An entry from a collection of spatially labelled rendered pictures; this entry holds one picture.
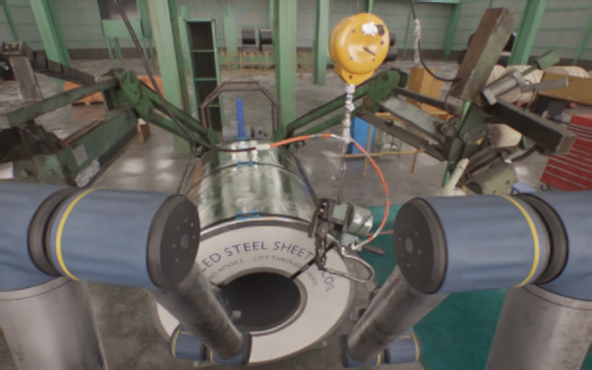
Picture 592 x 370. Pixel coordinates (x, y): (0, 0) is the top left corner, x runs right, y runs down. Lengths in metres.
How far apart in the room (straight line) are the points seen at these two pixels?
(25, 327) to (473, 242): 0.71
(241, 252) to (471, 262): 1.23
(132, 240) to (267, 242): 1.12
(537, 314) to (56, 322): 0.83
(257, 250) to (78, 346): 0.98
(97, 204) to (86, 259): 0.08
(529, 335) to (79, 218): 0.75
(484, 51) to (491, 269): 1.07
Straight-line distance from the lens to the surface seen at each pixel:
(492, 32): 1.44
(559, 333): 0.68
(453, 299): 3.22
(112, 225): 0.47
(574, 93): 10.86
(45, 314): 0.67
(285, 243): 1.53
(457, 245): 0.44
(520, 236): 0.50
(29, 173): 1.18
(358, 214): 1.36
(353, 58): 1.08
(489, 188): 1.66
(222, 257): 1.55
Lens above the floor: 2.15
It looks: 27 degrees down
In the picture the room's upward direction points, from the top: 1 degrees clockwise
